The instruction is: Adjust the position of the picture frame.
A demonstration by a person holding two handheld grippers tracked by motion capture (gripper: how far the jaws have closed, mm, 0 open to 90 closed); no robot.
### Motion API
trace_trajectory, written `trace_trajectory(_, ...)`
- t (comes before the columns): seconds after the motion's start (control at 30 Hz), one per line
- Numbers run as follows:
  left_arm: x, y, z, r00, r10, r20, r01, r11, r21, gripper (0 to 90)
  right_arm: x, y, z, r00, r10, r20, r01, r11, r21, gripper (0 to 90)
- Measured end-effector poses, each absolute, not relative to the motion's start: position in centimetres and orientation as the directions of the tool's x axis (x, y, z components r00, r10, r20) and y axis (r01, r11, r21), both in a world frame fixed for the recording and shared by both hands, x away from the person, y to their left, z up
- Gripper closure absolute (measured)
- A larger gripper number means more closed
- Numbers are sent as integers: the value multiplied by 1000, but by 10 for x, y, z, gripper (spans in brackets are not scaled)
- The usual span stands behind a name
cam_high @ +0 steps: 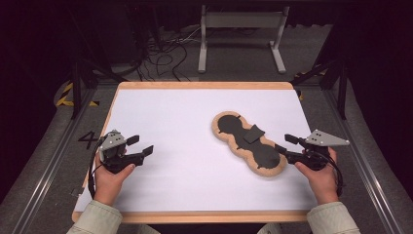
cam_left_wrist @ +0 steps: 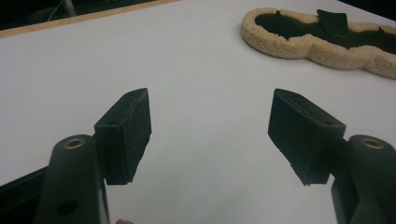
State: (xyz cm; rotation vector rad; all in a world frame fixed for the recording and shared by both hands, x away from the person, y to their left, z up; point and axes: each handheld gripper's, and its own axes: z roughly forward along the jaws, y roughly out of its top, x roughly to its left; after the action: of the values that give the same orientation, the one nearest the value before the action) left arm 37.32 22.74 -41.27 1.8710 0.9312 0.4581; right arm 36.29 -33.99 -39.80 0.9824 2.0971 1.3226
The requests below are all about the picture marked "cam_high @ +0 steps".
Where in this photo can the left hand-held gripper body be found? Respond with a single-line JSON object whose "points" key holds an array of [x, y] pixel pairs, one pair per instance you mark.
{"points": [[112, 143]]}

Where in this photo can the aluminium floor rail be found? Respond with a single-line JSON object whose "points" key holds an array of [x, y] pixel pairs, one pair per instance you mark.
{"points": [[367, 175], [48, 169]]}

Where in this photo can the grey metal stand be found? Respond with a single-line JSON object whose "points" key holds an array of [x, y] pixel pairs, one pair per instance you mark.
{"points": [[242, 20]]}

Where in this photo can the person's left hand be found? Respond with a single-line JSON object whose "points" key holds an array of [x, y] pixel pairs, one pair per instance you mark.
{"points": [[108, 185]]}

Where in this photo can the person's right hand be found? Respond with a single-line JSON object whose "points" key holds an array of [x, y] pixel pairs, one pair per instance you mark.
{"points": [[319, 185]]}

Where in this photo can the black metal stand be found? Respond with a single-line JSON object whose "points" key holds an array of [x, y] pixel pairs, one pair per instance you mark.
{"points": [[76, 91], [341, 91]]}

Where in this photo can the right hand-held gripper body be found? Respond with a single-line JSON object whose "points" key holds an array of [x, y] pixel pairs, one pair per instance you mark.
{"points": [[319, 139]]}

